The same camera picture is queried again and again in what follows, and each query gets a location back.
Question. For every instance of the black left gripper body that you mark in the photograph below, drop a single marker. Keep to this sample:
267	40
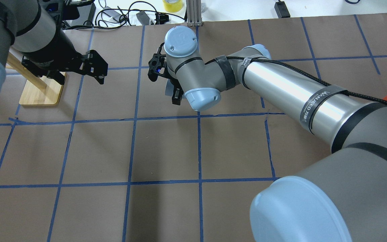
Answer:
56	50

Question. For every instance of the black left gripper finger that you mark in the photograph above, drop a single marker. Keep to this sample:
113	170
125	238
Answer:
94	60
99	72

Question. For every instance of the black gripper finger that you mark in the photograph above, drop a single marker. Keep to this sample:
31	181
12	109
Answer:
178	99

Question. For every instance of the white paper cup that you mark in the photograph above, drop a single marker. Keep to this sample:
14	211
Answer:
170	89

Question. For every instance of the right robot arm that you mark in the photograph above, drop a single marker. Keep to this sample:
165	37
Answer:
341	198

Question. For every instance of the wooden cup rack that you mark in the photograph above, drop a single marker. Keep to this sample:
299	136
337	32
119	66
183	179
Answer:
37	91

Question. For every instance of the black power adapter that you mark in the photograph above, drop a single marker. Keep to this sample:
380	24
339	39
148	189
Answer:
143	18

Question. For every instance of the yellow tape roll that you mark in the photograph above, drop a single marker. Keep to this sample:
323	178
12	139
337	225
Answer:
173	6

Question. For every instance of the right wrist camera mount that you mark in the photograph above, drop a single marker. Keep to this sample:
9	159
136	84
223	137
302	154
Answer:
157	65

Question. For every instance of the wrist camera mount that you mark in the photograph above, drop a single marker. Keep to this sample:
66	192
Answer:
70	12
157	65

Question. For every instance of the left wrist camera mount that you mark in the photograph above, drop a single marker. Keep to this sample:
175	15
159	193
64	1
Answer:
70	12

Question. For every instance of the aluminium frame post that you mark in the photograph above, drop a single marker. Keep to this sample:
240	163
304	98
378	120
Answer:
194	13

